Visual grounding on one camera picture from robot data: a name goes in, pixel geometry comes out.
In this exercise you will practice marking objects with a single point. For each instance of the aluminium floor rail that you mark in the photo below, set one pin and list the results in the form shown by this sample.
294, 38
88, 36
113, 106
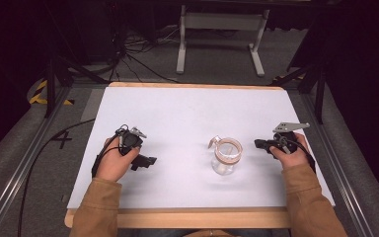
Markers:
339, 164
16, 177

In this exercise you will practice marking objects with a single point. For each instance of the yellow black floor tape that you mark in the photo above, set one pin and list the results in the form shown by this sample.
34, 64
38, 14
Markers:
37, 95

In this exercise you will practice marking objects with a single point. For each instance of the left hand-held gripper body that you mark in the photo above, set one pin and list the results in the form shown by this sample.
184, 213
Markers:
131, 141

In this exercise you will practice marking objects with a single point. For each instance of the glass jar with wooden lid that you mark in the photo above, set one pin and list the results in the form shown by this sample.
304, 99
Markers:
226, 154

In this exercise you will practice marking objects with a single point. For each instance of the white table mat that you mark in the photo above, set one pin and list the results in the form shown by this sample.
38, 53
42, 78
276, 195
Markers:
184, 115

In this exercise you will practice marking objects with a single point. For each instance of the black tripod stand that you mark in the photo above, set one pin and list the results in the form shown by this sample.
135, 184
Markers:
316, 85
54, 79

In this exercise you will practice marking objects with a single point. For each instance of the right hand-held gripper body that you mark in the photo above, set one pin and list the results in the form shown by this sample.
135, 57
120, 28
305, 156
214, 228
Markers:
288, 135

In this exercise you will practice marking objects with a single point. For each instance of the person's left hand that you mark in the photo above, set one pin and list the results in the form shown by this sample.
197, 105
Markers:
115, 163

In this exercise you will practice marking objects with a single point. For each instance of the person's right hand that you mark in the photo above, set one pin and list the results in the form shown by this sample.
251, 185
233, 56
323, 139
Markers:
291, 159

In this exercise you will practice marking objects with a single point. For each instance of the white metal stand frame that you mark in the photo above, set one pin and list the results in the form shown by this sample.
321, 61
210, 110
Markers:
222, 21

